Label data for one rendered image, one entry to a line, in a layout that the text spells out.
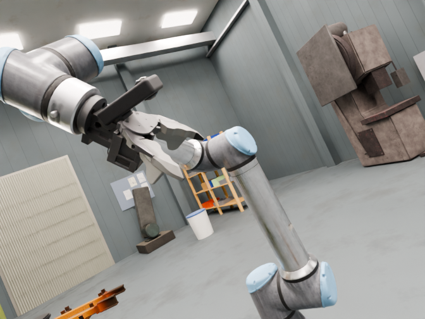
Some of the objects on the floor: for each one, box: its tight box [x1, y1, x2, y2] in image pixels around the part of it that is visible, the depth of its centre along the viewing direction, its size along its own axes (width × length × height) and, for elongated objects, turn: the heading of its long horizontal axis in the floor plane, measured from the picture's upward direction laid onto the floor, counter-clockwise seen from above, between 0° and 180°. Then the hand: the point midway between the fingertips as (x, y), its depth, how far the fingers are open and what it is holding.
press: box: [296, 22, 425, 166], centre depth 543 cm, size 157×146×306 cm
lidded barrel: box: [186, 208, 214, 240], centre depth 641 cm, size 48×51×59 cm
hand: (197, 153), depth 48 cm, fingers open, 14 cm apart
